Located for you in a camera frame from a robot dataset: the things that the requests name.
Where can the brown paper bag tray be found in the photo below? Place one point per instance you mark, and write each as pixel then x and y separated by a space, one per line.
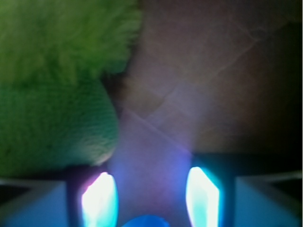
pixel 212 83

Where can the blue plastic bottle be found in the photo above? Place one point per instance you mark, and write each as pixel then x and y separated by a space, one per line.
pixel 147 221

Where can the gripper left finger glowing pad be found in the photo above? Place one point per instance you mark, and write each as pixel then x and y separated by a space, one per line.
pixel 76 197

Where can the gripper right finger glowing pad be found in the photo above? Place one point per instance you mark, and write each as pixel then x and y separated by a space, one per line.
pixel 244 190

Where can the green plush toy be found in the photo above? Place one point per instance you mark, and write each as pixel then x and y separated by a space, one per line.
pixel 54 110

